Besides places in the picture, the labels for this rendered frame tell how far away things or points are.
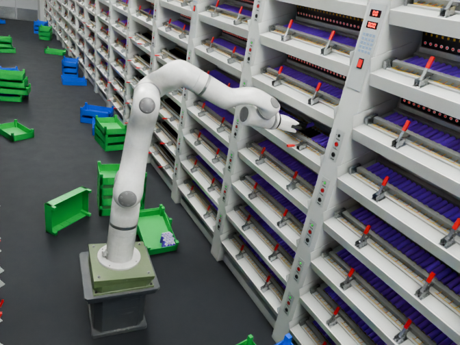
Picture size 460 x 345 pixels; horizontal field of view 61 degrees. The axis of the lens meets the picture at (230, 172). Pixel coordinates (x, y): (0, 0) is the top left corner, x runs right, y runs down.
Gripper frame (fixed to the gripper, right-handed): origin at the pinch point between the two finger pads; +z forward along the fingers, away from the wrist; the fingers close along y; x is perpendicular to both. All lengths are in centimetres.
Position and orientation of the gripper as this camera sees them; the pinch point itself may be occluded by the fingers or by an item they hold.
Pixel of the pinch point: (300, 125)
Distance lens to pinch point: 179.4
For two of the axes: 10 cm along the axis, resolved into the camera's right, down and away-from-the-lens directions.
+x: 3.0, -8.9, -3.3
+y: 4.8, 4.5, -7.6
